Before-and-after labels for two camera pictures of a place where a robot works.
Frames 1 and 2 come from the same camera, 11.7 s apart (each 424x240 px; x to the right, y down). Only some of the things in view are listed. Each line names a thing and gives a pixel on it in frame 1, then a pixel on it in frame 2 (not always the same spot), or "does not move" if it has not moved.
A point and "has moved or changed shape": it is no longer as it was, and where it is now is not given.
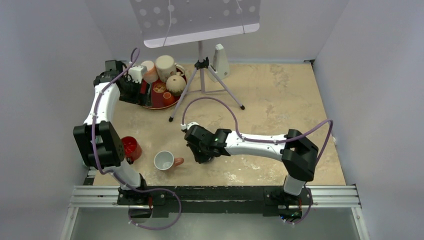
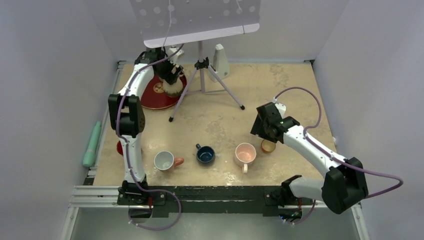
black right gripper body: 201,152 to 260,127
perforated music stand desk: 164,22 does not move
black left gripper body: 132,93 to 166,67
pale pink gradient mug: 151,74 has moved or changed shape
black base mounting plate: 161,200 does not move
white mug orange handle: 165,160 does not move
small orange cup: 168,99 has moved or changed shape
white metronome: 220,65 does not move
